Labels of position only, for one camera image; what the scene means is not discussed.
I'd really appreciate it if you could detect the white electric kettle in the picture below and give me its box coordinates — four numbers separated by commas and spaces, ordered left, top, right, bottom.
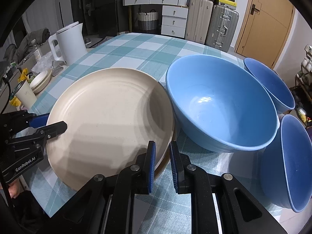
48, 22, 87, 67

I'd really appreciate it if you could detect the wooden door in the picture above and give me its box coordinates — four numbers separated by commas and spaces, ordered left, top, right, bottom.
234, 0, 295, 67

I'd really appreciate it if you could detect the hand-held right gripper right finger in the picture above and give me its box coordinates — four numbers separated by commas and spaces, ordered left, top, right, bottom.
170, 141, 288, 234

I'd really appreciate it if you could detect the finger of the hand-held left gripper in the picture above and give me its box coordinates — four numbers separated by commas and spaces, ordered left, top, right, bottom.
24, 113, 49, 129
34, 121, 68, 140

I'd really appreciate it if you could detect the teal checkered tablecloth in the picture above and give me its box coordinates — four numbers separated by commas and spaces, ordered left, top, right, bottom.
22, 33, 295, 234

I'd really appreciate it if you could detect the silver suitcase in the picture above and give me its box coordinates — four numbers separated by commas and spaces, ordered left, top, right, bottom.
205, 4, 239, 53

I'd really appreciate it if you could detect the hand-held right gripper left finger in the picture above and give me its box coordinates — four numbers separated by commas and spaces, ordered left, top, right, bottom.
57, 141, 157, 234

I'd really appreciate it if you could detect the dark blue bowl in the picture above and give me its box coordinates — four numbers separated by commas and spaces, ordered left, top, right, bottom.
244, 58, 296, 114
260, 114, 312, 213

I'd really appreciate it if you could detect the white cup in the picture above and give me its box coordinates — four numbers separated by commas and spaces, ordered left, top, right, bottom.
11, 81, 38, 110

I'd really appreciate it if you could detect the dark refrigerator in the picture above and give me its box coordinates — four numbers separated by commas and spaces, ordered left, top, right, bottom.
84, 0, 129, 33

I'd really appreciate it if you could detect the woven laundry basket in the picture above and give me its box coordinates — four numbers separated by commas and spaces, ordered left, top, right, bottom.
138, 10, 159, 31

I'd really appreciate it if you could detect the beige suitcase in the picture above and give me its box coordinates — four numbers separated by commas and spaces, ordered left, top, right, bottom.
184, 0, 214, 45

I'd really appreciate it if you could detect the grey clothing pile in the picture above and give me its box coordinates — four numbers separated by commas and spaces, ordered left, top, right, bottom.
5, 28, 50, 61

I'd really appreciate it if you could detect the cream round plate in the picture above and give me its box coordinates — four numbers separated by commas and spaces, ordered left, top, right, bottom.
153, 127, 177, 179
46, 68, 175, 192

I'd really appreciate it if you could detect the light blue bowl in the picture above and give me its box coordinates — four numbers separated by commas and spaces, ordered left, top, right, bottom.
166, 55, 280, 153

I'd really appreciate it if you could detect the white dresser with drawers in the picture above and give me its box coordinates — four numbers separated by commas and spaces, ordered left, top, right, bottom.
123, 0, 189, 39

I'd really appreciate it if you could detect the black cable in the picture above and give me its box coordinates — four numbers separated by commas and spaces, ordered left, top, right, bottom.
2, 77, 12, 114

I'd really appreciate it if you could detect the striped rug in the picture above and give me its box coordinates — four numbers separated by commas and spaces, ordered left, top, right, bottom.
97, 35, 116, 45

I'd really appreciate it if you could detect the clear plastic bag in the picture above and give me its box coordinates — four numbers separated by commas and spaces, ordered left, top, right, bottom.
33, 51, 67, 77

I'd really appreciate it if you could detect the stack of cream bowls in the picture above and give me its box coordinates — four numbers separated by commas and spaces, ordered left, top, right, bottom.
30, 69, 52, 94

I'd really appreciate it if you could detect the person's left hand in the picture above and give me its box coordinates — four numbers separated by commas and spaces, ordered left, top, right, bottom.
8, 179, 25, 199

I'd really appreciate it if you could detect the wooden shoe rack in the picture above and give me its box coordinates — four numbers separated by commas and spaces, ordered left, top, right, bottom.
294, 45, 312, 127

